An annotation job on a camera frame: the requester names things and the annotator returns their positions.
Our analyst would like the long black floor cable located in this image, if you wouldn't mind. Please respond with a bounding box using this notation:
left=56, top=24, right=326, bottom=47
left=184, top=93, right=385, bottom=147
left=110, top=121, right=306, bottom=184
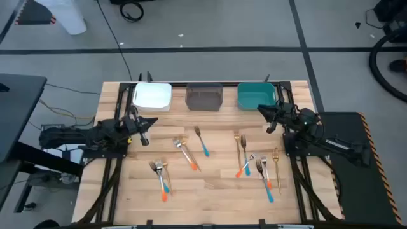
left=95, top=0, right=134, bottom=82

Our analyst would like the black equipment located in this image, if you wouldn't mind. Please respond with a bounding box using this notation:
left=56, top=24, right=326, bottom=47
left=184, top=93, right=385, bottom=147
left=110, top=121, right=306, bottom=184
left=365, top=0, right=407, bottom=44

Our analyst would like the teal plastic bin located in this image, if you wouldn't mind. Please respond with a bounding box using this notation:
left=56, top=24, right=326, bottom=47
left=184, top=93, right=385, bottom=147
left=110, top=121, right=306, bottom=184
left=237, top=81, right=277, bottom=111

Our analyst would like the thin black floor cable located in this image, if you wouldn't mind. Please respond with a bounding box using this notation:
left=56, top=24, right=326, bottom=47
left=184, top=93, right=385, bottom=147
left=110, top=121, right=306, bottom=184
left=44, top=83, right=101, bottom=95

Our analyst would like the black metal table frame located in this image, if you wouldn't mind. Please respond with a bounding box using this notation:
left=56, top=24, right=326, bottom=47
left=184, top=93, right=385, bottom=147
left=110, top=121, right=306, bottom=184
left=74, top=81, right=346, bottom=229

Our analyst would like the thick black hose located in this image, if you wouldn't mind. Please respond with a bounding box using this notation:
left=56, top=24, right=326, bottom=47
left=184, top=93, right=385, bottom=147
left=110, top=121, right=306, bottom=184
left=368, top=27, right=407, bottom=104

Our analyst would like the dark grey desk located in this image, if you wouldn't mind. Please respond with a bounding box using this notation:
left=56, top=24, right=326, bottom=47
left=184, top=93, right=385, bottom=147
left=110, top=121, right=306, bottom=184
left=0, top=73, right=84, bottom=214

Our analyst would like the large black hazard-striped mat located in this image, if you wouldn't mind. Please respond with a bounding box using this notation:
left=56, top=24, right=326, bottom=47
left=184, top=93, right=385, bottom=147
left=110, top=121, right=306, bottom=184
left=317, top=111, right=404, bottom=226

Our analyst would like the grey translucent plastic bin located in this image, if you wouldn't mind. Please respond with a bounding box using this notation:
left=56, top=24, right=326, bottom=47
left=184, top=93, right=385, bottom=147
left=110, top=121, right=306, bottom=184
left=184, top=82, right=224, bottom=112

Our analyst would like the white plastic bin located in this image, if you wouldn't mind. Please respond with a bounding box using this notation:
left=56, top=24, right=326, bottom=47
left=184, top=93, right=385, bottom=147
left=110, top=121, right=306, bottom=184
left=132, top=81, right=173, bottom=113

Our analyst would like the coiled black cable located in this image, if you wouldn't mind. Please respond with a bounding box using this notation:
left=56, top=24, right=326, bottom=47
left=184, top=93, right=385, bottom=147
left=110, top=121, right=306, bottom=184
left=119, top=1, right=144, bottom=23

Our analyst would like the small black hazard-striped mat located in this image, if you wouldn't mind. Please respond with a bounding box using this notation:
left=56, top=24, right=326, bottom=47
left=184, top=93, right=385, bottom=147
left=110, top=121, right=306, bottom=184
left=14, top=0, right=57, bottom=25

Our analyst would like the yellow floor cable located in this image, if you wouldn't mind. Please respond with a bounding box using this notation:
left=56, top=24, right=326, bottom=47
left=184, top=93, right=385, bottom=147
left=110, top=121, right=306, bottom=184
left=38, top=98, right=96, bottom=121

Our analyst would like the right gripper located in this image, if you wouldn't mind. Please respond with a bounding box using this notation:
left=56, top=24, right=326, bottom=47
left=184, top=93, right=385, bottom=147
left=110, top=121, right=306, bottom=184
left=256, top=101, right=299, bottom=134

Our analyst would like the white plastic object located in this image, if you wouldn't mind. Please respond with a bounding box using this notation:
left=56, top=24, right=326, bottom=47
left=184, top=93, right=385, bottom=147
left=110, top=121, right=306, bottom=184
left=34, top=0, right=87, bottom=36

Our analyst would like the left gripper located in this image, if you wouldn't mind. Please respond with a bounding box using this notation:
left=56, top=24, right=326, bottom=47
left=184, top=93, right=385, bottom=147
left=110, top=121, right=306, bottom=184
left=121, top=106, right=159, bottom=148

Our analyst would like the black object with orange mark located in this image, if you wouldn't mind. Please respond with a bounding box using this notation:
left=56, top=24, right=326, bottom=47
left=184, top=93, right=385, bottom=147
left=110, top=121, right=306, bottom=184
left=389, top=59, right=407, bottom=73

